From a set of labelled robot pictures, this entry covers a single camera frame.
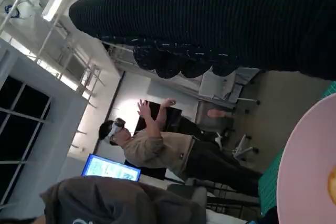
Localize green cutting mat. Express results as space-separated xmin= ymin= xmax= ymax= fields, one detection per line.
xmin=258 ymin=81 xmax=336 ymax=217

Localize person in light trousers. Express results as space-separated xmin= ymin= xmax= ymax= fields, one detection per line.
xmin=39 ymin=176 xmax=208 ymax=224

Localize pink bowl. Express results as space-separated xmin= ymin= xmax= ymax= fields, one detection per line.
xmin=277 ymin=93 xmax=336 ymax=224

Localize white office chair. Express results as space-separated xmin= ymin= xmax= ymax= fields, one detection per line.
xmin=199 ymin=68 xmax=260 ymax=114

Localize dark window with frame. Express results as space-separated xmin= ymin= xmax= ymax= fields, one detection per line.
xmin=0 ymin=74 xmax=52 ymax=205

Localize white office chair base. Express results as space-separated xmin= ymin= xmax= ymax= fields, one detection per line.
xmin=232 ymin=133 xmax=260 ymax=161

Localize person in dark trousers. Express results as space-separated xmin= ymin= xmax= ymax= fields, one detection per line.
xmin=98 ymin=98 xmax=263 ymax=198

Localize blue computer monitor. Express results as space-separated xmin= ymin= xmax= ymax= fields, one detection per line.
xmin=80 ymin=153 xmax=142 ymax=183

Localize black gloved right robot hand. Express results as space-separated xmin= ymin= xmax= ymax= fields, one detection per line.
xmin=68 ymin=0 xmax=336 ymax=81

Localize orange toy bread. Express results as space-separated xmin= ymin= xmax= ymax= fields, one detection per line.
xmin=327 ymin=165 xmax=336 ymax=191

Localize black TV screen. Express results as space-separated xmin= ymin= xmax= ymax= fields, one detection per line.
xmin=133 ymin=100 xmax=183 ymax=135

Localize grey padded chair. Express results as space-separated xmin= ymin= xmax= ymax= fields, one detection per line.
xmin=166 ymin=183 xmax=208 ymax=209

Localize white VR headset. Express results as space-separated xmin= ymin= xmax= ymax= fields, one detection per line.
xmin=108 ymin=118 xmax=126 ymax=138

